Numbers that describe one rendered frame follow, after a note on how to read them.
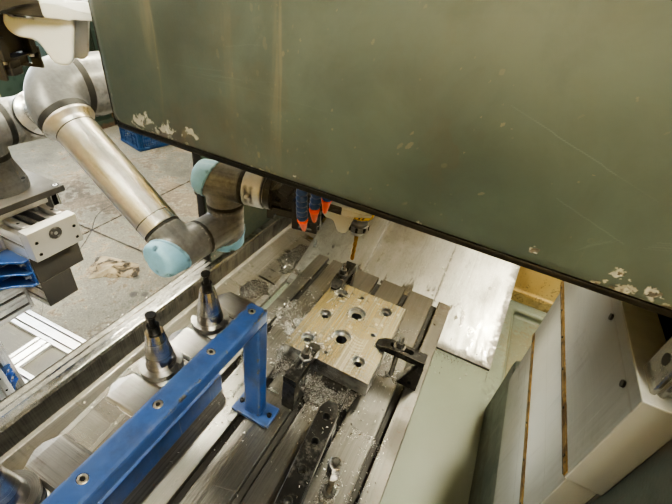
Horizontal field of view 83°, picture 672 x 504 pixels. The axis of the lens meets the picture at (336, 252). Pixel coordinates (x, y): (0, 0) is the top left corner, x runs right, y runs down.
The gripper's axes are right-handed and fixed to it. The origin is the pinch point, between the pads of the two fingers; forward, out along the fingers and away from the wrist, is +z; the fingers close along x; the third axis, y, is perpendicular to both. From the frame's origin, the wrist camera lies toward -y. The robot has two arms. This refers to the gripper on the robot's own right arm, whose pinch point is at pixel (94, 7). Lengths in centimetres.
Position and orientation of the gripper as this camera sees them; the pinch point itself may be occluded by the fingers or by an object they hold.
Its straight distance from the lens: 52.4
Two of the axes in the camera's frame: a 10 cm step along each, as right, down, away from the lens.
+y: -1.2, 8.0, 5.8
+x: 0.7, 5.9, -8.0
